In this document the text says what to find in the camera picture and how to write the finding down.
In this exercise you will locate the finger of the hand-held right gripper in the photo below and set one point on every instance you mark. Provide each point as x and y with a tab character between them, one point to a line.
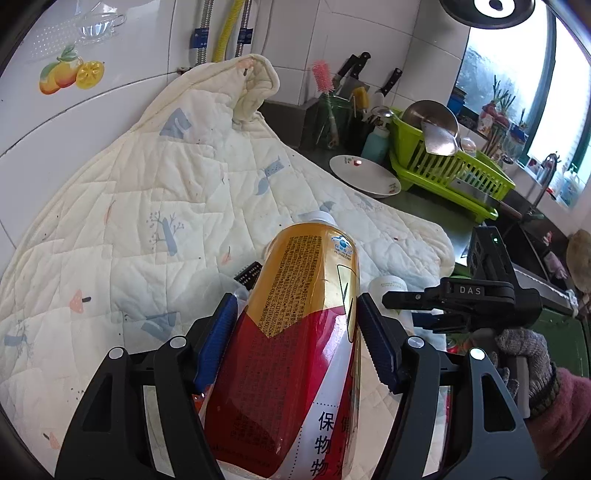
461	295
443	321

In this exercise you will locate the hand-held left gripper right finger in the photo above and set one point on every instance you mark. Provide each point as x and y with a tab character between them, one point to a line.
376	341

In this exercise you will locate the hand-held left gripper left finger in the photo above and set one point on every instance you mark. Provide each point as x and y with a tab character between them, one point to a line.
214	341

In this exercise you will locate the red cola can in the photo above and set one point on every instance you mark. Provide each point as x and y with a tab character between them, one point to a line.
455	345

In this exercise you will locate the white paper cup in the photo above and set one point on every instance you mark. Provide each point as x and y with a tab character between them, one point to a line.
388	285

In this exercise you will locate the red and gold drink bottle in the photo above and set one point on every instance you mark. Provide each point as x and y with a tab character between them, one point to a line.
286	350

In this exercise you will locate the person's right forearm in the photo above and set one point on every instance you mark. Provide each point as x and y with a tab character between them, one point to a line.
568	429

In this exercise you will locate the person's right hand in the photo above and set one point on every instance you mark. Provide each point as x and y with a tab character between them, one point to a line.
531	360

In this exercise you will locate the steel sink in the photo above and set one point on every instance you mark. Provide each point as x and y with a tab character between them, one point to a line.
526	249

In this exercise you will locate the pink cloth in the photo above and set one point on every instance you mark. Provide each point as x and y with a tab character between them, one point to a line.
555	266

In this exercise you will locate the chrome faucet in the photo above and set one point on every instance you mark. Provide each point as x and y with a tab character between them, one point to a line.
542	184

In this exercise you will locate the green plastic dish rack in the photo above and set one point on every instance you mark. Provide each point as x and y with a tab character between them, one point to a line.
461	170

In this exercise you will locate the white plastic bottle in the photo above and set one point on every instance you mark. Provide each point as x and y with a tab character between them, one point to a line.
569	184

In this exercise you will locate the green cabinet doors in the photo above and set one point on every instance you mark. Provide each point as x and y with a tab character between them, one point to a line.
568	332

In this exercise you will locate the sprouting onion in jar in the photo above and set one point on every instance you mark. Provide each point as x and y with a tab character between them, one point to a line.
505	106
487	115

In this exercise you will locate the steel pot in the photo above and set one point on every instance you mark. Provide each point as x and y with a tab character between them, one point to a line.
429	122

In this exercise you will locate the white plate with red print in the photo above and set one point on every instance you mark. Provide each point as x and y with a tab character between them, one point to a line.
364	175

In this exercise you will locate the cream quilted blanket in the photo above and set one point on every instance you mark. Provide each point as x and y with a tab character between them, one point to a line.
138	207

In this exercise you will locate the blue plastic container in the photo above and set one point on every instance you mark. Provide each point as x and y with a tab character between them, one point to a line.
458	102

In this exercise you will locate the teal plastic bottle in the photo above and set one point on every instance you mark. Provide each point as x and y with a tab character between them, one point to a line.
375	145

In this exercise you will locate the yellow sponge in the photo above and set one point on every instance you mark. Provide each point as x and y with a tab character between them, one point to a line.
361	98

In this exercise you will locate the dark green utensil holder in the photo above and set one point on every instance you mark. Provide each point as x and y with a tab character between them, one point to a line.
318	124

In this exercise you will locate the pink bottle brush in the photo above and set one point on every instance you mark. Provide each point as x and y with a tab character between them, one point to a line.
322	76

